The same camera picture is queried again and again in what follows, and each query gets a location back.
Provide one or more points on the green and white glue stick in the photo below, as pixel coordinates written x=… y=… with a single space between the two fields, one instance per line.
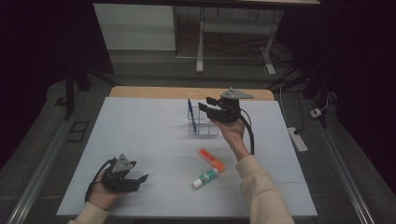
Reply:
x=205 y=178

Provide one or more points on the white cabinet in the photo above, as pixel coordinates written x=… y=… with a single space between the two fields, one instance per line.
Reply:
x=137 y=28

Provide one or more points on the dark curtain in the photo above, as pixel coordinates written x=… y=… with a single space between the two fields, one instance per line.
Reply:
x=364 y=62
x=31 y=46

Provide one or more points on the orange highlighter marker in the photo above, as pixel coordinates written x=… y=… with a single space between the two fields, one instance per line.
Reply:
x=211 y=159

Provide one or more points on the person's right hand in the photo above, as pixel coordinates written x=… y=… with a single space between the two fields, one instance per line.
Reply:
x=234 y=133

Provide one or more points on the metal rail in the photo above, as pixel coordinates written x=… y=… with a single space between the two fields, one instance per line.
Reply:
x=37 y=174
x=345 y=174

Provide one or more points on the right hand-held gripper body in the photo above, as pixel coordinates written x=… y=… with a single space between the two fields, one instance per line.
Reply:
x=229 y=110

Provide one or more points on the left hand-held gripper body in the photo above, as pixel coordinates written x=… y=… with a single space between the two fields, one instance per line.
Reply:
x=120 y=175

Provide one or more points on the white plug adapter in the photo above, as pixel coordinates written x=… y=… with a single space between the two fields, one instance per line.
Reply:
x=315 y=112

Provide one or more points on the white table mat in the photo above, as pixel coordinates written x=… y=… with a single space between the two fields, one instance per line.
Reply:
x=149 y=140

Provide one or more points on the person's left hand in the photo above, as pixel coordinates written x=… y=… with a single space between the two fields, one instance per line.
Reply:
x=104 y=196

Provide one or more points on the black stand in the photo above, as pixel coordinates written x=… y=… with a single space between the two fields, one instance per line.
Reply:
x=70 y=93

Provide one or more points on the blue pen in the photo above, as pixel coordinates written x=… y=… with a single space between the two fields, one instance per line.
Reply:
x=192 y=115

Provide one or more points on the white power strip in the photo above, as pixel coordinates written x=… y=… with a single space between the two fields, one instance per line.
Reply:
x=297 y=139

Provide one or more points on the clear pen holder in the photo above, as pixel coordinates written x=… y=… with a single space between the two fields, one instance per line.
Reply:
x=205 y=124

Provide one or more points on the wooden table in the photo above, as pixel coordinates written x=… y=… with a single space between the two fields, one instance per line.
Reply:
x=155 y=92

